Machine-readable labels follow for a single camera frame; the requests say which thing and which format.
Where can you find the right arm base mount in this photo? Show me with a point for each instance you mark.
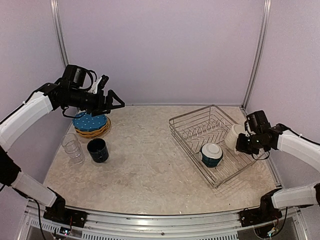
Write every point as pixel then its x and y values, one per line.
pixel 256 216

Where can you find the white mug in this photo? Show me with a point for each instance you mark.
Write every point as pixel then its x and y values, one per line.
pixel 232 136

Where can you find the right aluminium frame post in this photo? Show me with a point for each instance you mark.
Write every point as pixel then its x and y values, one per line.
pixel 258 53

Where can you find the front aluminium rail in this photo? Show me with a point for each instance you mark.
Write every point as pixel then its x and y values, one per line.
pixel 103 225

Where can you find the teal white bowl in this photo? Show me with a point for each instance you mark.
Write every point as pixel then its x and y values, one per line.
pixel 211 154

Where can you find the dark blue mug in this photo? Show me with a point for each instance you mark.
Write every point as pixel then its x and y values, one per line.
pixel 97 149

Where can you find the yellow dotted plate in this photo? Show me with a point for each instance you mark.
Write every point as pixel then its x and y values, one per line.
pixel 89 137
pixel 97 132

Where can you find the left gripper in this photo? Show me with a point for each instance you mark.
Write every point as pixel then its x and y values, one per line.
pixel 99 106

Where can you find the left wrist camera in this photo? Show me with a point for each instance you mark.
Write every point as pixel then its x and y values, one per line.
pixel 99 84

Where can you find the aluminium frame post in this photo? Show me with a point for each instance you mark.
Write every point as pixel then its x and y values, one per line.
pixel 55 11
pixel 258 53

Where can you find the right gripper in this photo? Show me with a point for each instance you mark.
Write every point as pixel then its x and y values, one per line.
pixel 241 147

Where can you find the blue dotted plate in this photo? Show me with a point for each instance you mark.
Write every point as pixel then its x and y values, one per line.
pixel 87 123

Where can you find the wire dish rack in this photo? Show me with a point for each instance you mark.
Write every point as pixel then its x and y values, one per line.
pixel 201 134

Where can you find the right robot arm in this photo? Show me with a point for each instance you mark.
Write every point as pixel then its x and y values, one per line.
pixel 287 141

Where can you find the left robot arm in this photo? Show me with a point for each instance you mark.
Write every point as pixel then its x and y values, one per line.
pixel 38 105

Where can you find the clear glass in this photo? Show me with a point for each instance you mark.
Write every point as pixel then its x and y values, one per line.
pixel 69 139
pixel 78 156

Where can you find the clear glass front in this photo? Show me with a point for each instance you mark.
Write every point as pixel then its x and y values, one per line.
pixel 69 139

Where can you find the left aluminium frame post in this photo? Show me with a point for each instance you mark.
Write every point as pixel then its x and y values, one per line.
pixel 55 11

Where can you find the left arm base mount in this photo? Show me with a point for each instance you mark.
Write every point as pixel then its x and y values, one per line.
pixel 66 216

